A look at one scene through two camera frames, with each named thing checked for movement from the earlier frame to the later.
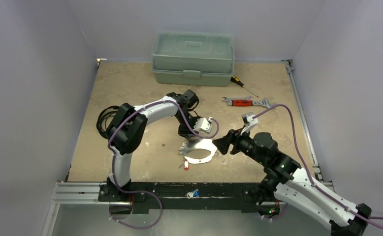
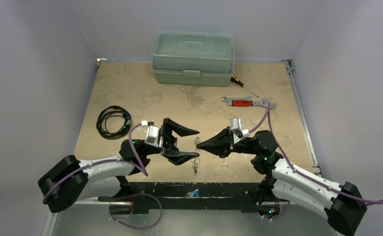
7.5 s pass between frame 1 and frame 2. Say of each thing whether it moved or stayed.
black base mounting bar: stayed
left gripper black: moved
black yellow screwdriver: stayed
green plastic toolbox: stayed
